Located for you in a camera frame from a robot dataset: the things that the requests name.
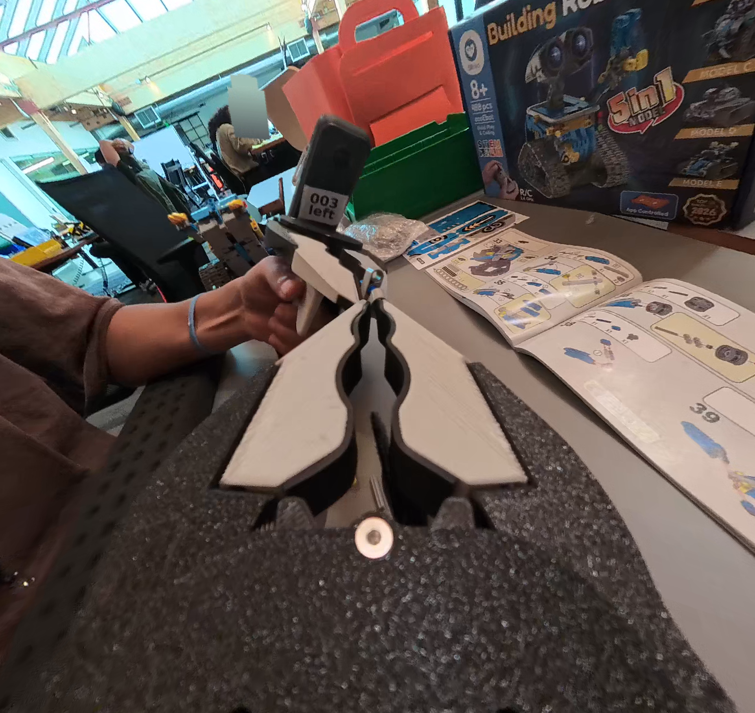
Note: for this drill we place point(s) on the grey desk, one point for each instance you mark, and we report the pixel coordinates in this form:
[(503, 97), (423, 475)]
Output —
[(560, 459)]

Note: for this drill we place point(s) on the blue white printed sheet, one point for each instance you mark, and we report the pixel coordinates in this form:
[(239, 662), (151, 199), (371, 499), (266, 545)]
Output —
[(466, 235)]

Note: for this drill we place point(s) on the instruction booklet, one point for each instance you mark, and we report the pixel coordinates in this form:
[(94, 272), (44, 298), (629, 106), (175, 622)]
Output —
[(619, 341)]

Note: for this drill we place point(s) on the blue grey toy robot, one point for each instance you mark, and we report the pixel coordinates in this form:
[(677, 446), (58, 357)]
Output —
[(230, 235)]

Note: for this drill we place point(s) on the toy set product box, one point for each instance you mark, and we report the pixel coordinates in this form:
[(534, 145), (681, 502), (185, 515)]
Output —
[(619, 105)]

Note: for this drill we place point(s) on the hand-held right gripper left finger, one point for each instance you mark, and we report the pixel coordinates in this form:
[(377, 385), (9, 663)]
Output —
[(289, 429)]

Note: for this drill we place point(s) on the tan wooden chair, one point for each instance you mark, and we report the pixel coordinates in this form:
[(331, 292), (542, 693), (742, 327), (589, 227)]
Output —
[(283, 105)]

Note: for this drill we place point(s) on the person's left forearm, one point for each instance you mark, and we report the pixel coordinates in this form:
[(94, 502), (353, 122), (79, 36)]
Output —
[(153, 335)]

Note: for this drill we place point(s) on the person's left hand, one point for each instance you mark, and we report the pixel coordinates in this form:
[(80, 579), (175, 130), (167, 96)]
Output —
[(268, 300)]

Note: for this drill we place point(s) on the green plastic bin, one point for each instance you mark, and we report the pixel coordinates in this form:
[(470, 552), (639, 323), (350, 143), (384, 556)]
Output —
[(424, 176)]

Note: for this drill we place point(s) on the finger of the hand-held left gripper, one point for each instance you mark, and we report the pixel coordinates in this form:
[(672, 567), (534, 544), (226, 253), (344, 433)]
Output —
[(368, 261), (321, 270)]

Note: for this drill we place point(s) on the small grey connector piece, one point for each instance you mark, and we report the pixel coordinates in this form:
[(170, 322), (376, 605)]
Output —
[(373, 281)]

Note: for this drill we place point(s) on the short grey axle piece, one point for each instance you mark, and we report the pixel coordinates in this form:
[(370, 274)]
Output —
[(375, 491)]

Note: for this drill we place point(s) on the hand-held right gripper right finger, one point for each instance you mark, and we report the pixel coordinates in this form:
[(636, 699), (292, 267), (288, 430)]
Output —
[(454, 429)]

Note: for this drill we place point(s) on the blue wrist band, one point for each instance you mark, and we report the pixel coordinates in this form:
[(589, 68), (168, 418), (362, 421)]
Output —
[(193, 323)]

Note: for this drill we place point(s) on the small bubble wrap bag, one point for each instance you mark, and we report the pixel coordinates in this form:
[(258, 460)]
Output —
[(386, 235)]

